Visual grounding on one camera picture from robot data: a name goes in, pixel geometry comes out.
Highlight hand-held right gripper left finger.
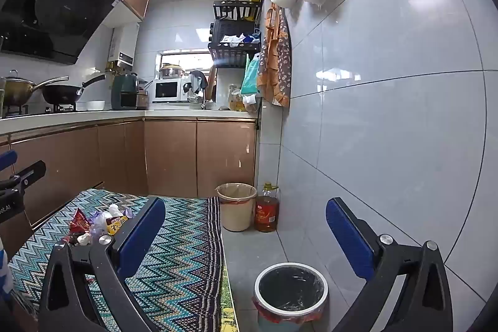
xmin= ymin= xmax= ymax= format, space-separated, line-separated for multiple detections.
xmin=39 ymin=196 xmax=167 ymax=332

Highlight black wok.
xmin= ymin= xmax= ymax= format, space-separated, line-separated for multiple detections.
xmin=41 ymin=73 xmax=107 ymax=105

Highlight black range hood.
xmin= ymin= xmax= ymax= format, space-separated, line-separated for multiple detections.
xmin=0 ymin=0 xmax=121 ymax=65

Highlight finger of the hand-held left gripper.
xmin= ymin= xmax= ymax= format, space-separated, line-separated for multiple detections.
xmin=0 ymin=150 xmax=18 ymax=171
xmin=0 ymin=160 xmax=47 ymax=198

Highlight green plastic bag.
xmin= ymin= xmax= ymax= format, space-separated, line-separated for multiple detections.
xmin=240 ymin=54 xmax=261 ymax=96

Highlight golden pot with lid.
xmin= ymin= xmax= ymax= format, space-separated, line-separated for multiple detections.
xmin=0 ymin=69 xmax=70 ymax=101

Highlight small yellow oil bottle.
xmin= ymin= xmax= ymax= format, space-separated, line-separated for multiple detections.
xmin=229 ymin=85 xmax=246 ymax=112

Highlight zigzag patterned tablecloth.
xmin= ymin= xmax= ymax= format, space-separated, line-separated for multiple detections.
xmin=8 ymin=188 xmax=225 ymax=332

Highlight white microwave oven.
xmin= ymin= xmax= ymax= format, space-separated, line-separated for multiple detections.
xmin=151 ymin=77 xmax=191 ymax=103

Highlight grey cloth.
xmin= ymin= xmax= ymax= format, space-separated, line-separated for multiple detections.
xmin=189 ymin=70 xmax=209 ymax=91

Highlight white water heater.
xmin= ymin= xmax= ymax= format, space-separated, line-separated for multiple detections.
xmin=108 ymin=23 xmax=140 ymax=67

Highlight white trash can black liner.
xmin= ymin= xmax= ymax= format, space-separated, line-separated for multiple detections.
xmin=253 ymin=262 xmax=330 ymax=332

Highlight steel pot with lid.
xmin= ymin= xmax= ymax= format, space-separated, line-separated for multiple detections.
xmin=159 ymin=63 xmax=186 ymax=80

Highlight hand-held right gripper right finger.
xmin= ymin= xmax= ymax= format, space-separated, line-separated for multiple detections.
xmin=325 ymin=197 xmax=454 ymax=332

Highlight yellow snack packet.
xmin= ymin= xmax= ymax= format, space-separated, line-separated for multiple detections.
xmin=106 ymin=216 xmax=129 ymax=236

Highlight red snack wrapper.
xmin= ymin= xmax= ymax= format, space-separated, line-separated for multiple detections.
xmin=69 ymin=208 xmax=92 ymax=236

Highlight black wall rack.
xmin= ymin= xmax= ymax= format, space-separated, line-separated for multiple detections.
xmin=207 ymin=0 xmax=262 ymax=68

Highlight green kitchen appliance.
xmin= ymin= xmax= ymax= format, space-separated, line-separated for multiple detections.
xmin=111 ymin=72 xmax=140 ymax=110

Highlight beige waste bin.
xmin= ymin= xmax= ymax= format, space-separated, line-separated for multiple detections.
xmin=216 ymin=182 xmax=258 ymax=232

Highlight brown base cabinets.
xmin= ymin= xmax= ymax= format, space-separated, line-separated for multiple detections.
xmin=0 ymin=117 xmax=258 ymax=239

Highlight round glass table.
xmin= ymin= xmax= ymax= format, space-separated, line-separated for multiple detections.
xmin=220 ymin=235 xmax=239 ymax=332

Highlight gas stove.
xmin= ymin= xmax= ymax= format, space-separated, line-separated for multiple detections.
xmin=0 ymin=104 xmax=77 ymax=119

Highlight orange patterned apron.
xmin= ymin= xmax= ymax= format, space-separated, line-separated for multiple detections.
xmin=257 ymin=3 xmax=292 ymax=107

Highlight large cooking oil bottle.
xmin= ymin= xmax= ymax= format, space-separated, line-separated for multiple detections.
xmin=255 ymin=182 xmax=281 ymax=233

